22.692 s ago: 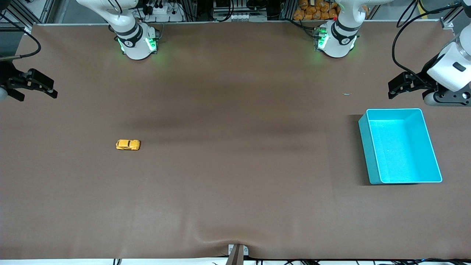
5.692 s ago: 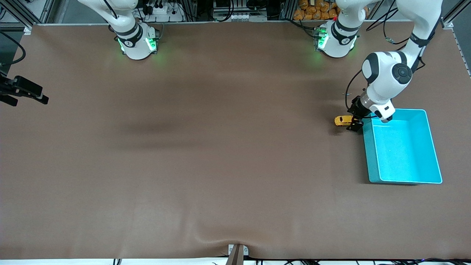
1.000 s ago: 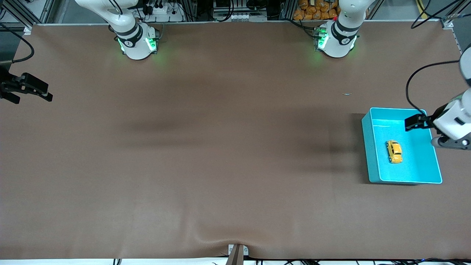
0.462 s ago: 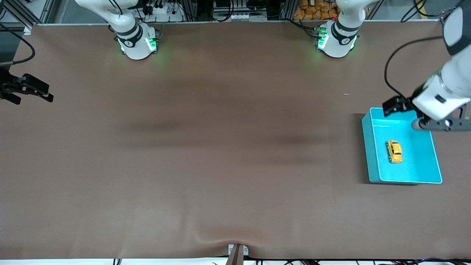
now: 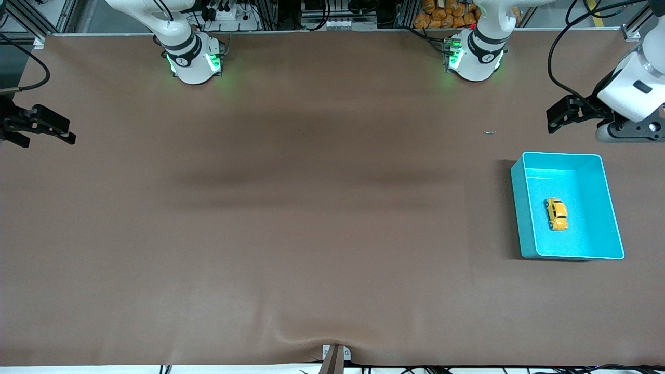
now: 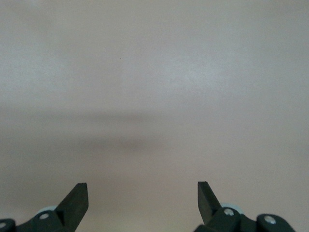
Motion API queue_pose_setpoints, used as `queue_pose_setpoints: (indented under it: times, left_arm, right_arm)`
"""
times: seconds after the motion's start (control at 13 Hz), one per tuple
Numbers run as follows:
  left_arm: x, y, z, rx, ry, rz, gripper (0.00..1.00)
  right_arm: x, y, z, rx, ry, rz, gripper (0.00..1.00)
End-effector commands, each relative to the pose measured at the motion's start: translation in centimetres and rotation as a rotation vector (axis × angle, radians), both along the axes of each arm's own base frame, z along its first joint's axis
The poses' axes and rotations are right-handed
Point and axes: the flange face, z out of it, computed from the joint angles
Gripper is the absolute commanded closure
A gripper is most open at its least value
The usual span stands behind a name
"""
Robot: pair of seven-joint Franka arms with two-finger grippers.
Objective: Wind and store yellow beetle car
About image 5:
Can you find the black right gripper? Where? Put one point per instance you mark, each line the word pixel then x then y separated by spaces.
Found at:
pixel 7 118

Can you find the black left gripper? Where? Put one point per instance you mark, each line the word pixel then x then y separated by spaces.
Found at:
pixel 590 107

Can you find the yellow beetle toy car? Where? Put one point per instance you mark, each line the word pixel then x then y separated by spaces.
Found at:
pixel 557 214

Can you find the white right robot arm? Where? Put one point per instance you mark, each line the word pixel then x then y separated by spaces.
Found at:
pixel 189 62

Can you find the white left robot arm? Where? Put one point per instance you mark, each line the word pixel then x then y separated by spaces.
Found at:
pixel 480 57

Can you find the grey base connector box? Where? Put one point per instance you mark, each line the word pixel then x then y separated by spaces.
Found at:
pixel 221 52
pixel 451 52

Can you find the turquoise plastic bin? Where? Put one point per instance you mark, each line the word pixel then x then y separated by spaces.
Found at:
pixel 587 239

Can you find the pile of orange packets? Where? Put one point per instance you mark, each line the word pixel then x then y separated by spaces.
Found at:
pixel 441 18

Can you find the white power strip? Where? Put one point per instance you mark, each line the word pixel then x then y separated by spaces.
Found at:
pixel 231 16

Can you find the grey control unit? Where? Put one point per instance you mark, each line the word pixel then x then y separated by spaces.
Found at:
pixel 340 23

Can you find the brown table mat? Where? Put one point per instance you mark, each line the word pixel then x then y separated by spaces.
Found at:
pixel 332 234

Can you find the aluminium frame profile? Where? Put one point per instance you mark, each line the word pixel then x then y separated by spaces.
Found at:
pixel 70 15
pixel 635 30

